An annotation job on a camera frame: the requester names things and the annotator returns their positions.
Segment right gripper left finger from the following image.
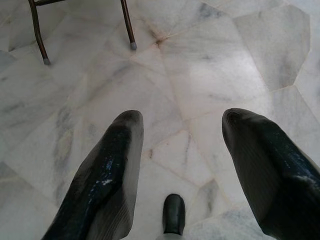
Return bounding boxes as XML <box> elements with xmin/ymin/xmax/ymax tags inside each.
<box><xmin>41</xmin><ymin>109</ymin><xmax>145</xmax><ymax>240</ymax></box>

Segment black robot foot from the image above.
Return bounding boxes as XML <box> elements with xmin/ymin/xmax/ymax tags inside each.
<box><xmin>162</xmin><ymin>193</ymin><xmax>187</xmax><ymax>238</ymax></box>

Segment brown wooden chair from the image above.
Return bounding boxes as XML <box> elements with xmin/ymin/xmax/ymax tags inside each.
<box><xmin>27</xmin><ymin>0</ymin><xmax>137</xmax><ymax>67</ymax></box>

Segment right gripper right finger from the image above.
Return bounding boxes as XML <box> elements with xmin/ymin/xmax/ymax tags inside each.
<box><xmin>221</xmin><ymin>107</ymin><xmax>320</xmax><ymax>240</ymax></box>

